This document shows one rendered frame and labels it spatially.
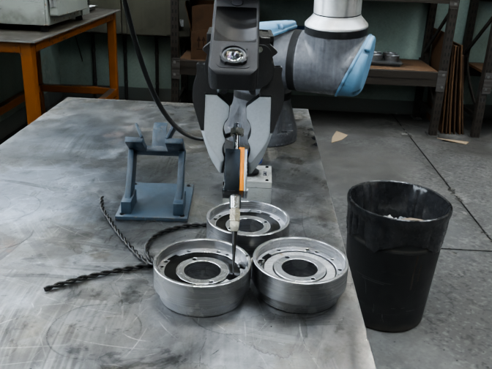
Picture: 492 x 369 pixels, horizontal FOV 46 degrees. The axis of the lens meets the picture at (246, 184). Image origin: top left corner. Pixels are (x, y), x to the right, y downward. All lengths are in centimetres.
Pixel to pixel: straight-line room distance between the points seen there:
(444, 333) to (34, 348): 167
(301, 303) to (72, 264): 28
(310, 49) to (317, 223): 38
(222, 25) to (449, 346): 163
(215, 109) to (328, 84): 50
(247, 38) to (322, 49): 52
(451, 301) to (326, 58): 140
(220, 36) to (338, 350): 32
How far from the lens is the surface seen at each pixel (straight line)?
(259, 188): 84
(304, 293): 60
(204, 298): 59
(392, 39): 473
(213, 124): 62
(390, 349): 196
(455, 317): 220
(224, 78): 53
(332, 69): 107
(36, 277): 70
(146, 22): 447
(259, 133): 62
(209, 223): 71
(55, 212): 86
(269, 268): 64
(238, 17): 58
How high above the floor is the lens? 115
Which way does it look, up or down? 22 degrees down
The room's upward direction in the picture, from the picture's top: 3 degrees clockwise
